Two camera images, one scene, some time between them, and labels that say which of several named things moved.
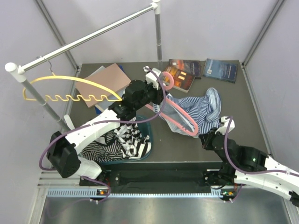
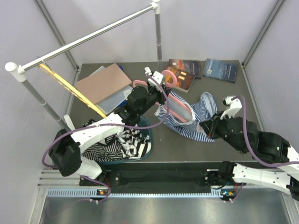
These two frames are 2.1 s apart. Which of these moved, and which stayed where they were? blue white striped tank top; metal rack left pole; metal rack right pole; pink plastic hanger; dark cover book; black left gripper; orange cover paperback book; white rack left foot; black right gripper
Moved: pink plastic hanger; black right gripper; blue white striped tank top
Stayed: white rack left foot; orange cover paperback book; dark cover book; black left gripper; metal rack right pole; metal rack left pole
